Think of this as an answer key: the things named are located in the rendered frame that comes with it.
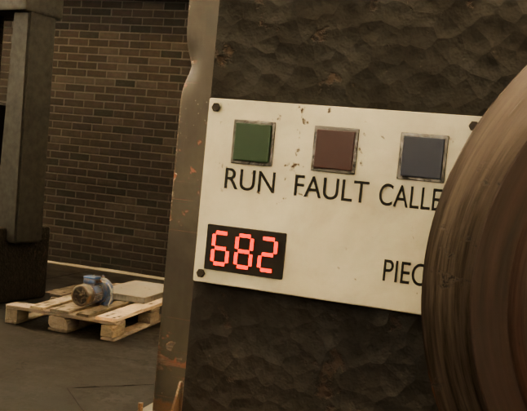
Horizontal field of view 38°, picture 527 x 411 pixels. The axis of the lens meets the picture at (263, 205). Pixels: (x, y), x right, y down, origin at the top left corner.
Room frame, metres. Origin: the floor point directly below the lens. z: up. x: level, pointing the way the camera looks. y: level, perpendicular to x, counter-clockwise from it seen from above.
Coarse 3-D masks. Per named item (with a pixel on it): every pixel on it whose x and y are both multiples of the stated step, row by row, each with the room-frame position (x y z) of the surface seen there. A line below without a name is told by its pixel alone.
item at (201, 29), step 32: (192, 0) 3.40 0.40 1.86; (192, 32) 3.39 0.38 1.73; (192, 64) 3.43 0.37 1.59; (192, 96) 3.38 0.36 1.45; (192, 128) 3.38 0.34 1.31; (192, 160) 3.37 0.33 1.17; (192, 192) 3.37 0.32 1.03; (192, 224) 3.37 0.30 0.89; (192, 256) 3.36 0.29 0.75; (192, 288) 3.36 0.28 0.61; (160, 352) 3.40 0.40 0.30; (160, 384) 3.39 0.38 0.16
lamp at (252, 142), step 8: (240, 128) 0.74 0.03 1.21; (248, 128) 0.73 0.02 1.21; (256, 128) 0.73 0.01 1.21; (264, 128) 0.73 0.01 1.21; (240, 136) 0.74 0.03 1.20; (248, 136) 0.73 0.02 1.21; (256, 136) 0.73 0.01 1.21; (264, 136) 0.73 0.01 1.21; (240, 144) 0.74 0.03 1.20; (248, 144) 0.73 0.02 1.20; (256, 144) 0.73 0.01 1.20; (264, 144) 0.73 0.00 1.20; (240, 152) 0.73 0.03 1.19; (248, 152) 0.73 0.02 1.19; (256, 152) 0.73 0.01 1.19; (264, 152) 0.73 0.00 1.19; (240, 160) 0.74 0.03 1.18; (248, 160) 0.73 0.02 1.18; (256, 160) 0.73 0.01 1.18; (264, 160) 0.73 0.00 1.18
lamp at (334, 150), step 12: (324, 132) 0.71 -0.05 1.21; (336, 132) 0.71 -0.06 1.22; (348, 132) 0.70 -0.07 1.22; (324, 144) 0.71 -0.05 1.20; (336, 144) 0.71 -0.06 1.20; (348, 144) 0.70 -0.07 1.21; (324, 156) 0.71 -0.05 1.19; (336, 156) 0.71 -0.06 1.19; (348, 156) 0.70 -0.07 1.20; (324, 168) 0.71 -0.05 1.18; (336, 168) 0.71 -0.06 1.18; (348, 168) 0.70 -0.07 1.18
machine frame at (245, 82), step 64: (256, 0) 0.76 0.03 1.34; (320, 0) 0.74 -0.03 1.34; (384, 0) 0.72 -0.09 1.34; (448, 0) 0.70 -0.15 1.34; (512, 0) 0.69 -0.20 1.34; (256, 64) 0.76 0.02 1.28; (320, 64) 0.74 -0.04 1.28; (384, 64) 0.72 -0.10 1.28; (448, 64) 0.70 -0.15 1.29; (512, 64) 0.68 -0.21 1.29; (192, 320) 0.77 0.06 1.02; (256, 320) 0.75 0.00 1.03; (320, 320) 0.73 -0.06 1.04; (384, 320) 0.71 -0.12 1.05; (192, 384) 0.77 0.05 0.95; (256, 384) 0.75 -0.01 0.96; (320, 384) 0.73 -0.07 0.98; (384, 384) 0.71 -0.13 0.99
